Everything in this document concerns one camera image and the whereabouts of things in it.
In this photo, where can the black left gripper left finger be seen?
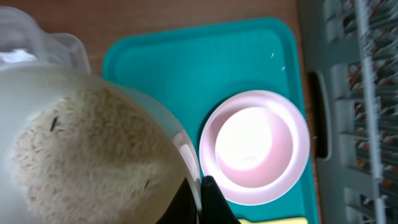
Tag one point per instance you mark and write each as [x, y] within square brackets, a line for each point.
[182, 209]

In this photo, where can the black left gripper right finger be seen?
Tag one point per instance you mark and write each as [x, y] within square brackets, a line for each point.
[215, 209]

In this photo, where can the pink bowl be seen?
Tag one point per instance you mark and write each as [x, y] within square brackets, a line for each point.
[256, 146]

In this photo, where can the yellow plastic spoon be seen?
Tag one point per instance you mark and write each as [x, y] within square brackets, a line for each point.
[295, 220]

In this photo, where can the white rice pile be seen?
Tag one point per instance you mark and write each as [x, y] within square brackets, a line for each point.
[92, 157]

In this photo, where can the white bowl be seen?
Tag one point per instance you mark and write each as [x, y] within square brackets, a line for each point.
[30, 88]

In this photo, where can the grey dishwasher rack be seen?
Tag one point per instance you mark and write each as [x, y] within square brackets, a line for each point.
[350, 50]

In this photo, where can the teal plastic tray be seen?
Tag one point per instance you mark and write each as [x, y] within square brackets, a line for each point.
[192, 71]

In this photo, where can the clear plastic bin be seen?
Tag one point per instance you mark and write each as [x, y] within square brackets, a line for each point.
[22, 40]

